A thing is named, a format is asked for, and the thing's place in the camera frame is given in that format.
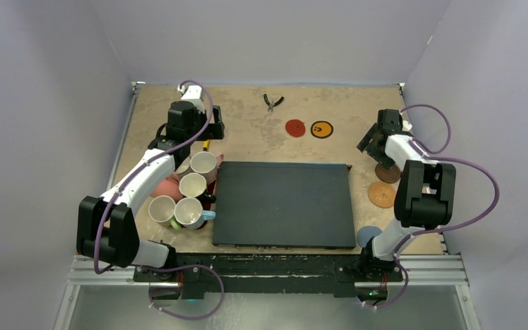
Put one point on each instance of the black handled white mug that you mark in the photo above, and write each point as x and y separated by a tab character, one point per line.
195	186

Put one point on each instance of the pink handled white mug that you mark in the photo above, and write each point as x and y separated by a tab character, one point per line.
206	164

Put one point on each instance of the salmon pink mug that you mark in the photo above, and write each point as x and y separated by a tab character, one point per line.
168	187

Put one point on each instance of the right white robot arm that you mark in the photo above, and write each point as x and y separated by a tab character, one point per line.
424	198

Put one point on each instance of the dark brown wooden coaster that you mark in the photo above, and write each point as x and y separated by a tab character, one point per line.
388	175

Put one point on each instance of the blue grey coaster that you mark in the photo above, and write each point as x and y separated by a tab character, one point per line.
366	233

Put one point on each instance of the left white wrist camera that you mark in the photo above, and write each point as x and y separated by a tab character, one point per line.
193	94

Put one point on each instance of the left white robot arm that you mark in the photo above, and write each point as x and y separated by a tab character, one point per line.
106	224

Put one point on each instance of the black pliers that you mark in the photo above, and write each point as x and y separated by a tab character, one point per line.
272	103

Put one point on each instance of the orange smiley coaster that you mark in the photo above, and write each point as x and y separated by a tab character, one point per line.
321	129

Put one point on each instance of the grey white mug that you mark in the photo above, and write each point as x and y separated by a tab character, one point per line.
183	170

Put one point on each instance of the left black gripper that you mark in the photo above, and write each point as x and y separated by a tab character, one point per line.
213	131

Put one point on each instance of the green handled white mug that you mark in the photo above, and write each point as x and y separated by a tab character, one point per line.
162	211

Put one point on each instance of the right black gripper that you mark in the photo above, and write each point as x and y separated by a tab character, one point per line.
372	139

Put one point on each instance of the dark rectangular board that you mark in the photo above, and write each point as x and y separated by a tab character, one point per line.
284	205

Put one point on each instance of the red apple coaster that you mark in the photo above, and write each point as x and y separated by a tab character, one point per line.
295	128

